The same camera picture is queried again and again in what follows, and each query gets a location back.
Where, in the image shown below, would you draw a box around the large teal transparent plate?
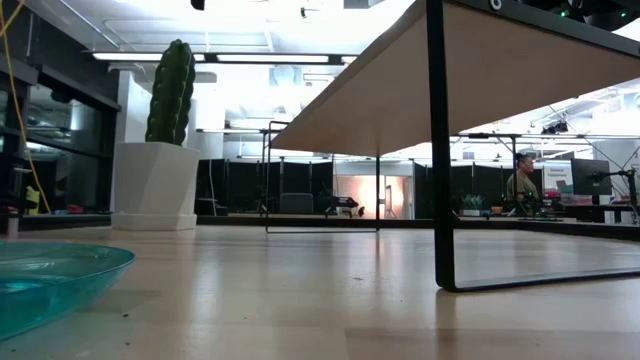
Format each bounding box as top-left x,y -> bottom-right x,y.
0,242 -> 137,344

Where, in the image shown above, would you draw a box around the wooden shelf with black legs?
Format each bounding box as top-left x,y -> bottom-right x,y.
264,0 -> 640,294

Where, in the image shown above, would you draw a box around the black office chair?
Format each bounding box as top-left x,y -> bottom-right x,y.
324,195 -> 366,219

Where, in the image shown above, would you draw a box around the grey box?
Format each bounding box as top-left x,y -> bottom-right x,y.
279,192 -> 315,215

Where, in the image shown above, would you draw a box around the black room divider panels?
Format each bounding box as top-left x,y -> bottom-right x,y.
196,158 -> 335,217

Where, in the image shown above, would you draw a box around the long ceiling light strip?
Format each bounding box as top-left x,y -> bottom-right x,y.
92,51 -> 359,65

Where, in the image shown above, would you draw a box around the small potted desk plant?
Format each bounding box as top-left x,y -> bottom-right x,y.
460,193 -> 485,217

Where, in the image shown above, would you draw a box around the white faceted planter pot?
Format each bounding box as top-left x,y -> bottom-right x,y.
110,141 -> 201,232

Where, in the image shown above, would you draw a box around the green cactus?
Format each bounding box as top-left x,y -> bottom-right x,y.
144,38 -> 197,147

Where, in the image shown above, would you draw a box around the person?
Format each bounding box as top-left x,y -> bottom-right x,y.
505,152 -> 541,204

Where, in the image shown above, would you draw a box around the black framed glass partition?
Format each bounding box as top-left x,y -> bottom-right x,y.
0,0 -> 122,219

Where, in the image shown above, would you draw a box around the white printed sign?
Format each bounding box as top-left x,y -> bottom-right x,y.
543,162 -> 573,194

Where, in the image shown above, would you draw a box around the dark computer monitor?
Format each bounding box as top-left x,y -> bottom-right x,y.
571,158 -> 614,197

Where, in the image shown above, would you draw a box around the black aluminium table frame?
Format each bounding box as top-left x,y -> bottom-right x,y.
0,213 -> 640,241

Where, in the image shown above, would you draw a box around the yellow cable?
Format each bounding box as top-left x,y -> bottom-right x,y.
0,0 -> 52,215

